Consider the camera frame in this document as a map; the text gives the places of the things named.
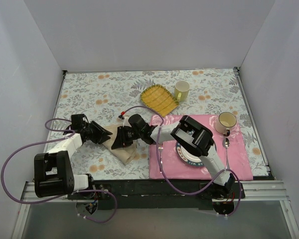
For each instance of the pink mug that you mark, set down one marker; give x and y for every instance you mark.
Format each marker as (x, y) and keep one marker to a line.
(225, 122)

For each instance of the beige cloth napkin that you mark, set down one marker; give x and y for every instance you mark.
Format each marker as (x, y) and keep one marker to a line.
(125, 155)

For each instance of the floral tablecloth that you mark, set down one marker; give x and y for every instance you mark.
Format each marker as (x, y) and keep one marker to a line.
(103, 96)

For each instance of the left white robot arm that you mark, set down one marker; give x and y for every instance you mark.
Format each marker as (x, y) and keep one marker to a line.
(53, 174)

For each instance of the aluminium frame rail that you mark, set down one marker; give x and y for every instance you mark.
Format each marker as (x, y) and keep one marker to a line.
(259, 190)

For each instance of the yellow green mug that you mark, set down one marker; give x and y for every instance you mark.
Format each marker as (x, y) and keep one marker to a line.
(181, 90)

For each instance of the green rimmed white plate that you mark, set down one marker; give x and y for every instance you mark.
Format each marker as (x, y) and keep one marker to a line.
(187, 158)

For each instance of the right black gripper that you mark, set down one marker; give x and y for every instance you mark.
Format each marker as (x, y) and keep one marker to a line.
(125, 136)

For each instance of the pink placemat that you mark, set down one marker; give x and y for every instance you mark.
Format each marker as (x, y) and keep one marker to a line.
(175, 168)

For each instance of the yellow woven bamboo tray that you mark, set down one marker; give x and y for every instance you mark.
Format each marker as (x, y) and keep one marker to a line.
(159, 99)

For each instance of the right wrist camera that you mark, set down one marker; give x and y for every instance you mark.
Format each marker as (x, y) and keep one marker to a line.
(137, 122)

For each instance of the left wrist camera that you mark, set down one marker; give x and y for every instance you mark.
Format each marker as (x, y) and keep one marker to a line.
(79, 120)

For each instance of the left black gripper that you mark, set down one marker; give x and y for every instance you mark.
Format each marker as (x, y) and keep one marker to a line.
(94, 132)

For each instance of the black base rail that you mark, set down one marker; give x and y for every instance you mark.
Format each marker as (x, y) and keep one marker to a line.
(157, 194)

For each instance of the silver fork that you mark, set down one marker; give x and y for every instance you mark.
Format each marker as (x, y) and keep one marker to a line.
(160, 148)

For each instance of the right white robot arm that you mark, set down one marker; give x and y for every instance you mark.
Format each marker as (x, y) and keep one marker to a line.
(194, 137)

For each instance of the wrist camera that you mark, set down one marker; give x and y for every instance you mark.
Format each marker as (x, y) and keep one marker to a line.
(79, 120)
(137, 122)

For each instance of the silver spoon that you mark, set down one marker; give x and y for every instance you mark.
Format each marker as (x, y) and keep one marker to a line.
(226, 144)

